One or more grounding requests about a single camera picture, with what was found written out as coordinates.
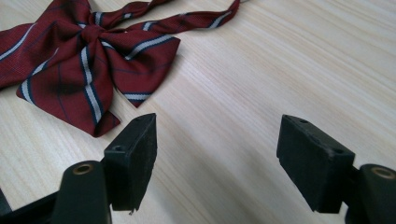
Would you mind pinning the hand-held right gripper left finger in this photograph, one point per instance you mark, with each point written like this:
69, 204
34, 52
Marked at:
132, 161

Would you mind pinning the red striped bow tie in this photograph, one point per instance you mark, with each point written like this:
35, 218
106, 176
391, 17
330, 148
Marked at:
71, 77

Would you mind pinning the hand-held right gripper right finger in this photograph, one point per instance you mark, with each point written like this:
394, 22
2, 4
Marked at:
314, 168

